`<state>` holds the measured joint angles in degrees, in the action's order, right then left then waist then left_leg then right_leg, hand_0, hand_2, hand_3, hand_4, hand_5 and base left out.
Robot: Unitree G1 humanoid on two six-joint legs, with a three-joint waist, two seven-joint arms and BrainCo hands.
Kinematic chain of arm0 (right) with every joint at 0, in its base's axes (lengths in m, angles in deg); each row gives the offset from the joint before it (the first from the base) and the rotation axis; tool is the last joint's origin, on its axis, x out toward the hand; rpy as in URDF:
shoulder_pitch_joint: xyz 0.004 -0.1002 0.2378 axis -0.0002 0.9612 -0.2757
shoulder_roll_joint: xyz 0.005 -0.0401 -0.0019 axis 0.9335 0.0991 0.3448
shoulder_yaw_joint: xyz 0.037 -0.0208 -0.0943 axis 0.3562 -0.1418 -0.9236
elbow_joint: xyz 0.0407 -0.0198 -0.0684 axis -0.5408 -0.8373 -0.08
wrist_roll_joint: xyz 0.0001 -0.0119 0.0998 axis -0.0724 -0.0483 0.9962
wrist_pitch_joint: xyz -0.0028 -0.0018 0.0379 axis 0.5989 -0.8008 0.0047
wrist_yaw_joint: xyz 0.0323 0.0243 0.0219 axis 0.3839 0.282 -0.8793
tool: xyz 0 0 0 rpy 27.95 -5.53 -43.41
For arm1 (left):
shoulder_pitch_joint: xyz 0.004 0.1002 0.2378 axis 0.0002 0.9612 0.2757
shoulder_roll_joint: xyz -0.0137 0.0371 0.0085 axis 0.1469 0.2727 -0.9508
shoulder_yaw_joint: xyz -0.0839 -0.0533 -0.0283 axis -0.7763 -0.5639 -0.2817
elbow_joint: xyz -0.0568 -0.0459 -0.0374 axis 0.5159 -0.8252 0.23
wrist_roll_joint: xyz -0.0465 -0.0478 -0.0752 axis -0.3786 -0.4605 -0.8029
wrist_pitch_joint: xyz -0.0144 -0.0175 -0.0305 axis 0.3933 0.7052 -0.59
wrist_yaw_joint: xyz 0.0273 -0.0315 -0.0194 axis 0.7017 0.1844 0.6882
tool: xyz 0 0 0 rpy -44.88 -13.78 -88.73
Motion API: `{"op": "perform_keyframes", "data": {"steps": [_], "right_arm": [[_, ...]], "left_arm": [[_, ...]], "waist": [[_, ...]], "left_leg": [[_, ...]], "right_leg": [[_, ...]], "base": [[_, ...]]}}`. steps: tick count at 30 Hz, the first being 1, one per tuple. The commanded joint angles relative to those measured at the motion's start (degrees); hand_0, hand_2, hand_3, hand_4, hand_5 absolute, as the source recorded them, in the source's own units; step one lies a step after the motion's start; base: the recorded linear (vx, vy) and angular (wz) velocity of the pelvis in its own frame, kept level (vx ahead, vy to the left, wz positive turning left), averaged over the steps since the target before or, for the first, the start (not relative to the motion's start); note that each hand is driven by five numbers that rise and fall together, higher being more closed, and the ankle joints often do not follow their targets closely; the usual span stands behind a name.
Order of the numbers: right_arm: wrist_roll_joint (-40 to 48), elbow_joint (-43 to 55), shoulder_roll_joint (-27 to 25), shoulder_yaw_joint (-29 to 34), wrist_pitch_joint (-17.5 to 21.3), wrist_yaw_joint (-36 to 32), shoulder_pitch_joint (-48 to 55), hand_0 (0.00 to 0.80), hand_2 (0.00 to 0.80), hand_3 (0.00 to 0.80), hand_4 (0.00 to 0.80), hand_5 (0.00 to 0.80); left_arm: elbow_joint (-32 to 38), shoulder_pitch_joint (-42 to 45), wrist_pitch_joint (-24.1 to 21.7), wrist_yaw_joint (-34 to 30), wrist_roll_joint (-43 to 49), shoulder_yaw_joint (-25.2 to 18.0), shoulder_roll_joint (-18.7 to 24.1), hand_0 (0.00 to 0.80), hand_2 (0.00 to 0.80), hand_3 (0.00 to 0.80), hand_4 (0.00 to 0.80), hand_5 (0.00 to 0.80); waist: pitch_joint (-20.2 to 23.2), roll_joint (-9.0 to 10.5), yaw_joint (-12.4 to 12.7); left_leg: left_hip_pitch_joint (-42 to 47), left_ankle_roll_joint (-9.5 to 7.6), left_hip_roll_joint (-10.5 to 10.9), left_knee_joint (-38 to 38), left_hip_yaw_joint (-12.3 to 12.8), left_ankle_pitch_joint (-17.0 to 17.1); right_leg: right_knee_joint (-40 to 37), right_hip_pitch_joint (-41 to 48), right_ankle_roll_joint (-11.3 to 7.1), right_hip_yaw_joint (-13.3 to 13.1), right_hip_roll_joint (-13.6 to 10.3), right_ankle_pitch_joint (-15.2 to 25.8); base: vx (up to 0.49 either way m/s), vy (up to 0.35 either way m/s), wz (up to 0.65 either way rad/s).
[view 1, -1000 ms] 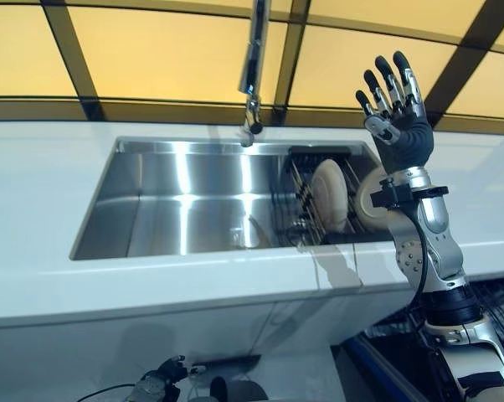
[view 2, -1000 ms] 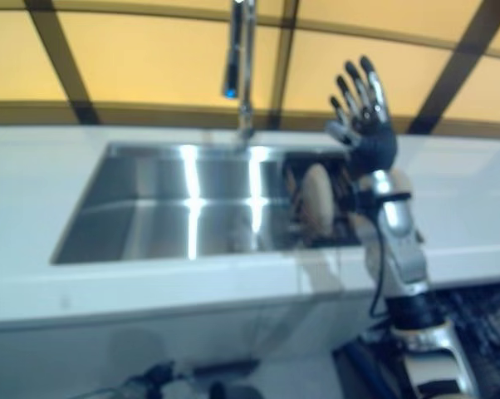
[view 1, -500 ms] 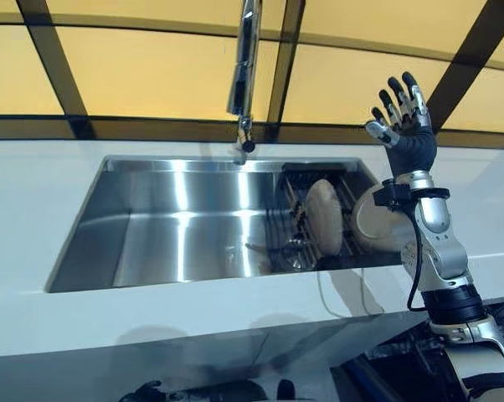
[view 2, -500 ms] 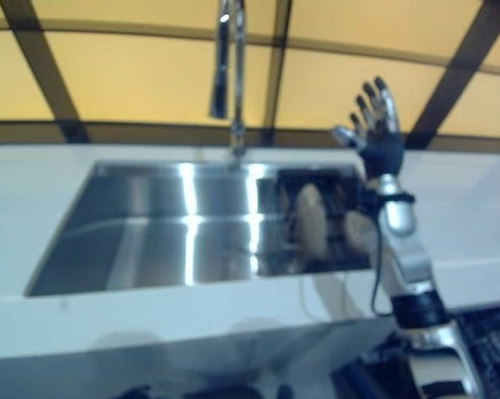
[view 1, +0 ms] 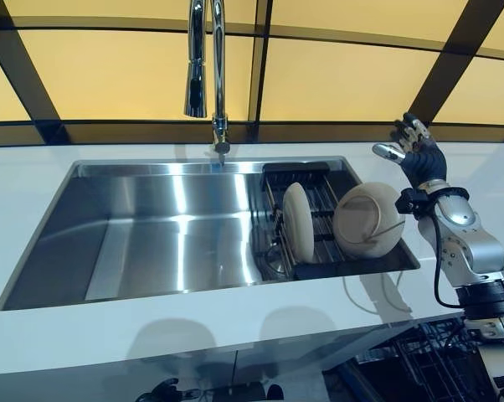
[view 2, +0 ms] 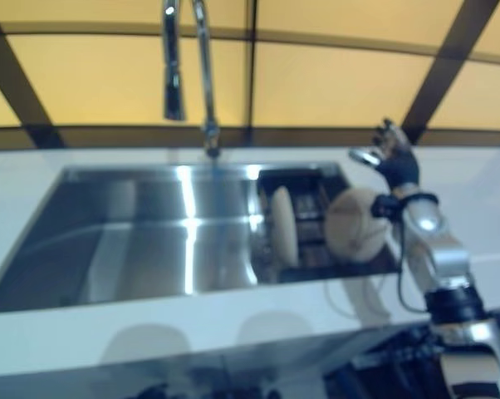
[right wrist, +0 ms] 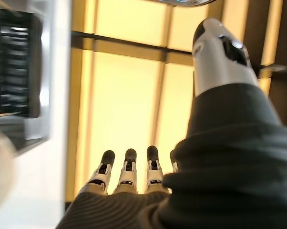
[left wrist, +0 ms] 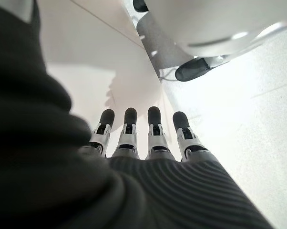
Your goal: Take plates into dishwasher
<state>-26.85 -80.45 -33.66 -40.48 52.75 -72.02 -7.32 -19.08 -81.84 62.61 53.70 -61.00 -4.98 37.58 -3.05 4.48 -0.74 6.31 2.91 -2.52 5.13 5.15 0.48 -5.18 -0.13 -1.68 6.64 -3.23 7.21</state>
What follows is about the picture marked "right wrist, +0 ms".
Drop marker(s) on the beige round plate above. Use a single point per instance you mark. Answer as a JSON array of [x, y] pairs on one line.
[[1, 167]]

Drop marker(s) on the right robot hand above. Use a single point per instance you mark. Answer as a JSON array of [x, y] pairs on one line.
[[229, 167]]

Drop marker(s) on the black dish drying rack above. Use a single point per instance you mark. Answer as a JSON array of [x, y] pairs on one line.
[[12, 71]]

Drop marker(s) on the chrome pull-down kitchen faucet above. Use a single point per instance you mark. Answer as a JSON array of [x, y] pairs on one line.
[[181, 1]]

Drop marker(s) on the stainless steel sink basin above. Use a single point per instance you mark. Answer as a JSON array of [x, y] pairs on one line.
[[44, 71]]

